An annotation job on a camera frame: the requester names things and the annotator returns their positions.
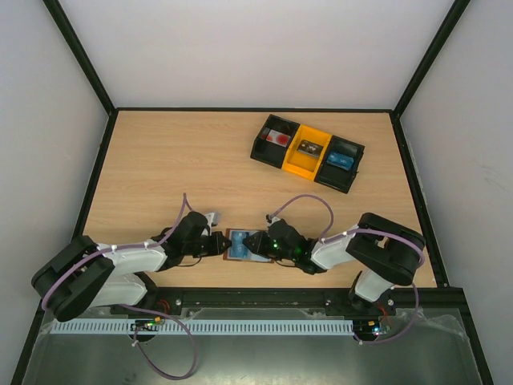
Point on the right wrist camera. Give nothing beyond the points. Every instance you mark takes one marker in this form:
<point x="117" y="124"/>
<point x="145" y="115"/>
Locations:
<point x="270" y="219"/>

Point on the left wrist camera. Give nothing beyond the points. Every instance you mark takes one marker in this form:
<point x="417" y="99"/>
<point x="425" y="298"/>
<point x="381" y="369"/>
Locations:
<point x="213" y="219"/>

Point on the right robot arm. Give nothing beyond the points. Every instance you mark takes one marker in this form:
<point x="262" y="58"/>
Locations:
<point x="391" y="253"/>

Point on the red white card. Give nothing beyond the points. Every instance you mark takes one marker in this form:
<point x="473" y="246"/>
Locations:
<point x="275" y="137"/>

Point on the black bin right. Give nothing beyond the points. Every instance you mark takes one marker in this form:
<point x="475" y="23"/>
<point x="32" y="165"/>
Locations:
<point x="335" y="177"/>

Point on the blue slotted cable duct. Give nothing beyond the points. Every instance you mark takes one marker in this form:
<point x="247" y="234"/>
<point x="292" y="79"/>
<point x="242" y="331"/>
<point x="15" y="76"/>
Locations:
<point x="205" y="327"/>

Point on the blue credit card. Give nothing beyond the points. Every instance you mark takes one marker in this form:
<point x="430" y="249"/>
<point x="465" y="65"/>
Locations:
<point x="238" y="250"/>

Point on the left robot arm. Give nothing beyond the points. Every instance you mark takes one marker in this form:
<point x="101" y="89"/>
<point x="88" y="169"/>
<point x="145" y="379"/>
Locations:
<point x="86" y="274"/>

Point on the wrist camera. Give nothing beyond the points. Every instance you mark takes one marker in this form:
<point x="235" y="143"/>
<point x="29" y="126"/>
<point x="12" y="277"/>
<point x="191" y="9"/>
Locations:
<point x="213" y="219"/>
<point x="270" y="219"/>

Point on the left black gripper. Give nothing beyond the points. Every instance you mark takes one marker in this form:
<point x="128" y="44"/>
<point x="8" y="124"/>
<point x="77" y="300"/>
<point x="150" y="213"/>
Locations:
<point x="216" y="249"/>

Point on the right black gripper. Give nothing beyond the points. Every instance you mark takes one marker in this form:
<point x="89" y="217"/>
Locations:
<point x="261" y="243"/>

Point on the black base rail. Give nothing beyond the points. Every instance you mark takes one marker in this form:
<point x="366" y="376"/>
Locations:
<point x="332" y="302"/>

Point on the black bin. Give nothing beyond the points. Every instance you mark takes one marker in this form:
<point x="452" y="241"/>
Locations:
<point x="335" y="177"/>
<point x="273" y="154"/>

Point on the yellow bin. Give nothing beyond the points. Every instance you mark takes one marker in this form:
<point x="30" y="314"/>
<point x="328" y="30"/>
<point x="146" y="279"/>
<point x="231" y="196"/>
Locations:
<point x="301" y="164"/>

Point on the black bin left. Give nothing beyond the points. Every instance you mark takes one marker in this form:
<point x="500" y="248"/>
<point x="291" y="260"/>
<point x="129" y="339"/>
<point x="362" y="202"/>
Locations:
<point x="273" y="154"/>

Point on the brown leather card holder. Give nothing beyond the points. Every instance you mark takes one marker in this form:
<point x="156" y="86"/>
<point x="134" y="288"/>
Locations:
<point x="260" y="259"/>

